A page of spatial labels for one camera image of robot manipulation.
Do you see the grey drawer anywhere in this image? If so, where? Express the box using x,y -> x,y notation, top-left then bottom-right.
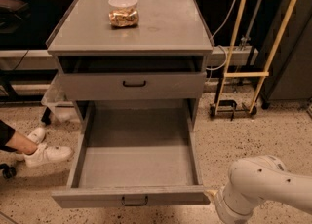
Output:
52,100 -> 210,208
59,72 -> 206,101

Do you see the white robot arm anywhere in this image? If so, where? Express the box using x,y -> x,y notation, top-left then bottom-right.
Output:
204,155 -> 312,224

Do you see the grey drawer cabinet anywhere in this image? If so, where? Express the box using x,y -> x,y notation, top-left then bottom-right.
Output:
47,0 -> 213,122

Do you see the dark grey cabinet right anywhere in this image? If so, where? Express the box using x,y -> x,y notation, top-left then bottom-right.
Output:
257,0 -> 312,109

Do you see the white sneaker front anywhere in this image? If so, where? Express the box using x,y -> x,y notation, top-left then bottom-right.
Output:
24,144 -> 73,168

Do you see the white sneaker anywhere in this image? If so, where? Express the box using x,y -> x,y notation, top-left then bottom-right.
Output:
24,144 -> 73,168
15,127 -> 46,162

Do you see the clear plastic bin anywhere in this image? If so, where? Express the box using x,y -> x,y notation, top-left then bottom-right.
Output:
41,74 -> 78,122

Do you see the white sneaker rear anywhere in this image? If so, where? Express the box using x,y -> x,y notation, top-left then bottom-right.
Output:
15,127 -> 46,162

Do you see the black office chair caster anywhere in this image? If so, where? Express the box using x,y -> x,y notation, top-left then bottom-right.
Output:
0,164 -> 17,179

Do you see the person's leg in black trousers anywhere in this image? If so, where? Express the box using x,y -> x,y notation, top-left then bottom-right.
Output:
0,120 -> 37,155

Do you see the wooden frame cart on wheels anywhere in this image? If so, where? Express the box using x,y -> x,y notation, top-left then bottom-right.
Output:
209,0 -> 297,117

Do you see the white power cable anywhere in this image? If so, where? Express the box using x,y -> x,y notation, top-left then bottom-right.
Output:
206,0 -> 240,72

